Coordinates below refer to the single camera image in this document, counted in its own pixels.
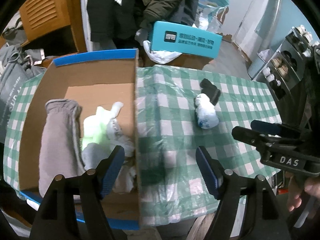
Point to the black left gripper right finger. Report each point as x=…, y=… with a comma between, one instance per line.
x=211, y=171

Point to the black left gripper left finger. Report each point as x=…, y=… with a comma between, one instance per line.
x=108, y=170

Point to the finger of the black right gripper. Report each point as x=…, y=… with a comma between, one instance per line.
x=281, y=130
x=253, y=138

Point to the light blue-grey cloth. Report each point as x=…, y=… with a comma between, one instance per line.
x=94, y=153

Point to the light green cloth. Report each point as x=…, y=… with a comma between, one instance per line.
x=95, y=126

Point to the white sock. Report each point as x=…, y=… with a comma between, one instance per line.
x=205, y=112

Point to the right hand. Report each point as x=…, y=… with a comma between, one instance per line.
x=311, y=187

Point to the black rolled sock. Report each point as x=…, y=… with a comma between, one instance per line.
x=211, y=91

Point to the green white checkered tablecloth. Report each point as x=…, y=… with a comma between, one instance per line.
x=159, y=115

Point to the white shoe rack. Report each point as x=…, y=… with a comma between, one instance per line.
x=283, y=68

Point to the white plastic bag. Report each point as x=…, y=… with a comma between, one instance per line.
x=159, y=56

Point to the blue patterned plastic bag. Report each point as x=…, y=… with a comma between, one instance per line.
x=210, y=15

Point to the grey printed tote bag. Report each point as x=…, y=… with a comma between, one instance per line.
x=17, y=67

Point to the teal printed shoe box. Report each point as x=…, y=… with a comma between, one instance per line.
x=174, y=37

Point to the orange wooden cabinet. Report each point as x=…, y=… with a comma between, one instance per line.
x=43, y=17

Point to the dark hanging jacket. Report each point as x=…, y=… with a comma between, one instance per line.
x=121, y=24

